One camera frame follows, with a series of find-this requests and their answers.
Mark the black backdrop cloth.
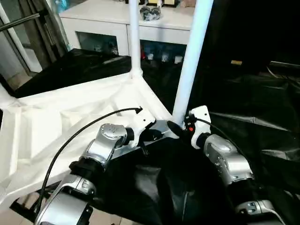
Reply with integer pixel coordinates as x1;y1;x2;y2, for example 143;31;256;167
194;0;300;74

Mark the white cabinet with glass doors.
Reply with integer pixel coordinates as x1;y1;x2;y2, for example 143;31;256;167
58;0;195;64

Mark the grey curtain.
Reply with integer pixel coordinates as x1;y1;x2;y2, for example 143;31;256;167
18;0;71;62

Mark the blue white wrapped roll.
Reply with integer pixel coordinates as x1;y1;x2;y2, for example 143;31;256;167
55;0;70;13

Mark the white upright pipe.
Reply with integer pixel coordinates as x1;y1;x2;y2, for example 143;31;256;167
0;4;43;74

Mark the grey metal rod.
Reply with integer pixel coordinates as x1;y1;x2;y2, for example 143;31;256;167
0;13;47;31

